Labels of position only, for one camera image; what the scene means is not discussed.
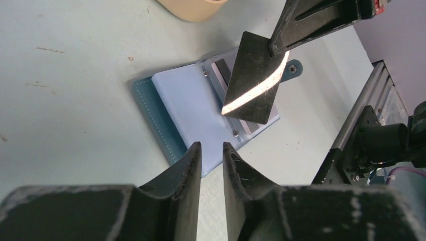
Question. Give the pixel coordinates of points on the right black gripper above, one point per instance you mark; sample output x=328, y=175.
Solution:
x=306, y=20

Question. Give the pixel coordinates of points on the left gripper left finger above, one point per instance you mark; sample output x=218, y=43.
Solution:
x=165, y=208

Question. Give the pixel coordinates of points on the blue card holder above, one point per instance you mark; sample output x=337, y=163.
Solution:
x=183, y=105

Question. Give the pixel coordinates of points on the aluminium frame rail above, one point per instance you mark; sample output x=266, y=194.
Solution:
x=380, y=93

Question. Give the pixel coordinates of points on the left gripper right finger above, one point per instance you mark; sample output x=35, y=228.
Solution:
x=259, y=209

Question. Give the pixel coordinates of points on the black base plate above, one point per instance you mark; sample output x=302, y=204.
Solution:
x=341, y=166

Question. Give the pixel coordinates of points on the beige oval tray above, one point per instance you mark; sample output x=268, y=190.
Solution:
x=193, y=11

